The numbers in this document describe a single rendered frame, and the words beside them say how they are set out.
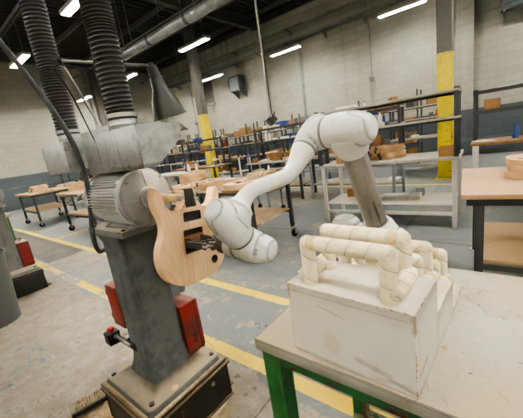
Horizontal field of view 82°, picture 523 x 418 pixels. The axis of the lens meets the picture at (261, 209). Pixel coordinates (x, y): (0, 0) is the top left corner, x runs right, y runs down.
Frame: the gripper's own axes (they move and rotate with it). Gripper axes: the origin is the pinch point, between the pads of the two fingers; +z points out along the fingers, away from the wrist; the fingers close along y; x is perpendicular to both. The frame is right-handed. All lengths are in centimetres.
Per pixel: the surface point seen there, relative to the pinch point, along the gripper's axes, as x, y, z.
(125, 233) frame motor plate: 4.5, -16.1, 26.2
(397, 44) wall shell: 405, 1055, 184
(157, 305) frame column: -37, -1, 35
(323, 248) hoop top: 10, -25, -73
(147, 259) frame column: -11.8, -3.4, 34.4
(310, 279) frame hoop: 3, -24, -69
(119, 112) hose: 51, -22, 5
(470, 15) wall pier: 415, 1032, -18
